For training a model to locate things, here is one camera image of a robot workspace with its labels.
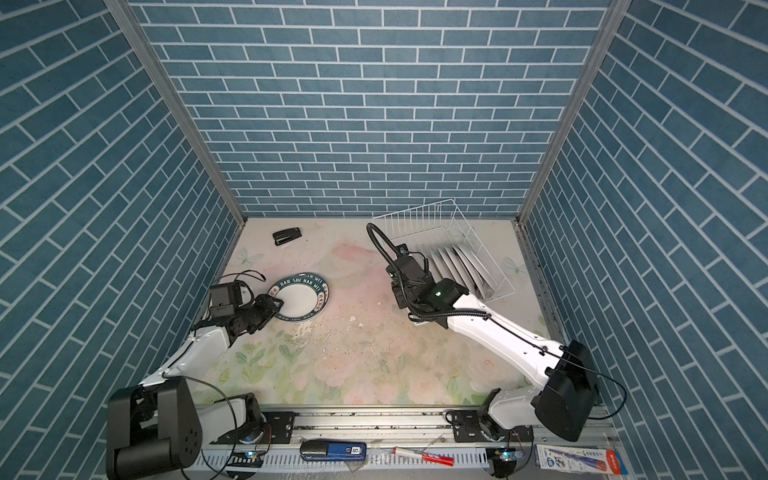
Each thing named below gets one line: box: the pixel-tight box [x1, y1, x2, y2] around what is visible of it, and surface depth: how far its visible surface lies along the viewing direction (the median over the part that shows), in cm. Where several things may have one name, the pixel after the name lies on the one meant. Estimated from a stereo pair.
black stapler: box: [272, 227, 302, 246], surface depth 115 cm
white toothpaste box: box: [535, 444, 629, 475], surface depth 70 cm
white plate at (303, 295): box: [268, 272, 330, 322], surface depth 96 cm
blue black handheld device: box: [300, 439, 367, 461], surface depth 69 cm
